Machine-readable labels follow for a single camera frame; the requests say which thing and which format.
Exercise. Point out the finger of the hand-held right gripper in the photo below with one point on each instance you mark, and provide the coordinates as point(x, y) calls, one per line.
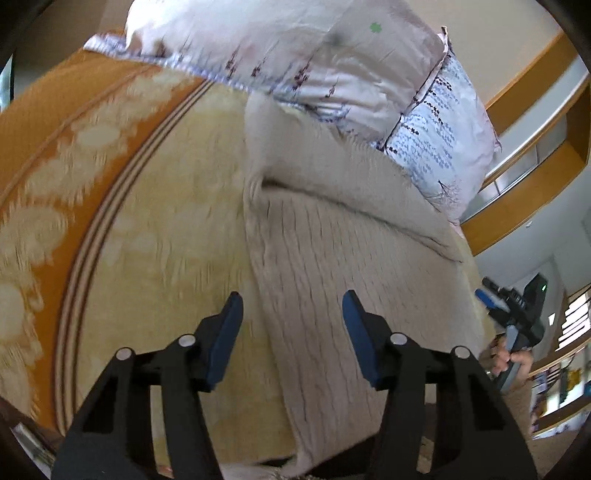
point(490, 295)

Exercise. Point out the person's right hand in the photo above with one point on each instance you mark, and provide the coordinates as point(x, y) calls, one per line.
point(503, 357)

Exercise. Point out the orange patterned blanket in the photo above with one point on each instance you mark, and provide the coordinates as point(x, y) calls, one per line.
point(129, 230)

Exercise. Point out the pink printed pillow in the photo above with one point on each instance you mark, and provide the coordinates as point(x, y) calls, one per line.
point(281, 50)

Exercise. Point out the beige knitted blanket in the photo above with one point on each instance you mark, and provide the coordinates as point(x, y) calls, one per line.
point(341, 240)

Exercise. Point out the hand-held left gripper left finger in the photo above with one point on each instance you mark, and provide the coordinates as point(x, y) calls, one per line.
point(225, 342)

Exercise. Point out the wooden headboard shelf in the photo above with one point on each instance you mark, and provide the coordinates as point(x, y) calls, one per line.
point(531, 138)

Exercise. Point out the wooden shelf unit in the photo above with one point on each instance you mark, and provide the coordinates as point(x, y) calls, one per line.
point(561, 369)

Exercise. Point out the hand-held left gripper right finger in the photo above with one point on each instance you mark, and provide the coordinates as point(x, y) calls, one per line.
point(361, 342)

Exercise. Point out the white blue printed pillow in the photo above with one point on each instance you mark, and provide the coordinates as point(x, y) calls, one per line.
point(436, 134)

